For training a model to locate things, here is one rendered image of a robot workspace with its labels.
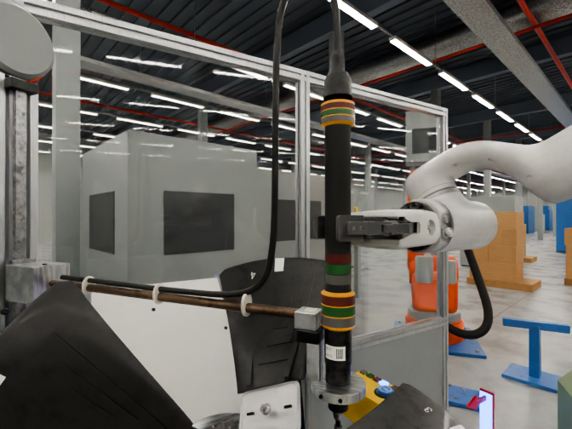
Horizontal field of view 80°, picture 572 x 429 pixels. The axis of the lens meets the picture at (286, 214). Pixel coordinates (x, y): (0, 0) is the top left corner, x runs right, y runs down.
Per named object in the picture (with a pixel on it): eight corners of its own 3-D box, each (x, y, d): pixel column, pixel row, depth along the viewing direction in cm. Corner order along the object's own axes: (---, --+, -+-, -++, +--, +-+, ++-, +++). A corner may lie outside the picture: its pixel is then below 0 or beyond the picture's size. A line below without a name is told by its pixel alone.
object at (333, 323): (316, 326, 42) (316, 316, 42) (326, 316, 46) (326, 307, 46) (351, 330, 41) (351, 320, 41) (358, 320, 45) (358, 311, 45)
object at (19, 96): (2, 382, 69) (3, 78, 69) (29, 371, 73) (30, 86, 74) (11, 386, 68) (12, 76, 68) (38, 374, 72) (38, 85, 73)
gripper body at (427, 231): (450, 253, 48) (397, 258, 42) (393, 248, 57) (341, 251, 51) (450, 200, 48) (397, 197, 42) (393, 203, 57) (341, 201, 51)
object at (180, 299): (48, 287, 66) (48, 280, 66) (55, 286, 67) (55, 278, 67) (309, 323, 44) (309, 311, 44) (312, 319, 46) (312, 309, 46)
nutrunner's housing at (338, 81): (318, 414, 42) (318, 48, 43) (328, 398, 46) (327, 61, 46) (349, 421, 41) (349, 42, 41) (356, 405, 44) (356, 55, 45)
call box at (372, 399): (336, 415, 91) (336, 376, 92) (364, 405, 97) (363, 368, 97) (381, 451, 78) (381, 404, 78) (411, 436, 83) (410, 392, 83)
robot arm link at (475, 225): (433, 184, 53) (464, 236, 48) (480, 187, 60) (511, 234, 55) (397, 213, 59) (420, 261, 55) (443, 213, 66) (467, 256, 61)
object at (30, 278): (1, 303, 68) (1, 260, 68) (38, 295, 74) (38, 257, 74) (32, 309, 63) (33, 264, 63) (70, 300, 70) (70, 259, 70)
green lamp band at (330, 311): (316, 315, 42) (316, 306, 42) (326, 306, 46) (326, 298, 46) (351, 319, 41) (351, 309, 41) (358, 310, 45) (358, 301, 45)
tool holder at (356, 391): (287, 394, 42) (287, 316, 42) (306, 370, 49) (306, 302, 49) (359, 411, 39) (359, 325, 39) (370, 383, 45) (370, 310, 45)
